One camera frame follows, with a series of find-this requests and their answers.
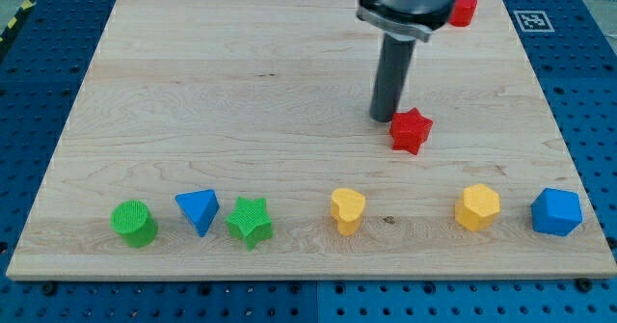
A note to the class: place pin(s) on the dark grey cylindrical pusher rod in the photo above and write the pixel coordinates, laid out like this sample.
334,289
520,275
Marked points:
395,57

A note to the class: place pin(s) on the yellow heart block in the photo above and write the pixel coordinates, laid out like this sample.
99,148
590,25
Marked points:
347,207

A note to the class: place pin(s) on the red star block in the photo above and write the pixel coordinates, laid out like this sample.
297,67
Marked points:
409,131

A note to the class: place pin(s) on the red cylinder block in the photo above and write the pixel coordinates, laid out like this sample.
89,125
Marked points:
462,13

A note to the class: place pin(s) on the white fiducial marker tag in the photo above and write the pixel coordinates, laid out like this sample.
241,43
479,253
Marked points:
532,21

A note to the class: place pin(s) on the yellow hexagon block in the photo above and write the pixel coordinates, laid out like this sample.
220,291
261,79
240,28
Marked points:
477,207

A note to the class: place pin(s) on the light wooden board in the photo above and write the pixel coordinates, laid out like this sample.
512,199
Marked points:
269,99

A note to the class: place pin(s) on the green star block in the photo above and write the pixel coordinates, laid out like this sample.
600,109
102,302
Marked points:
250,221

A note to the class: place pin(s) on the blue cube block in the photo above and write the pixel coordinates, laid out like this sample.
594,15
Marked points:
556,212

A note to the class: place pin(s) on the blue triangle block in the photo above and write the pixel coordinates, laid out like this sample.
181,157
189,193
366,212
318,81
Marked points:
200,209

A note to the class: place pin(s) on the green cylinder block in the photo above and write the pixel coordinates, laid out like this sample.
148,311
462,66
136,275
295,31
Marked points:
132,222

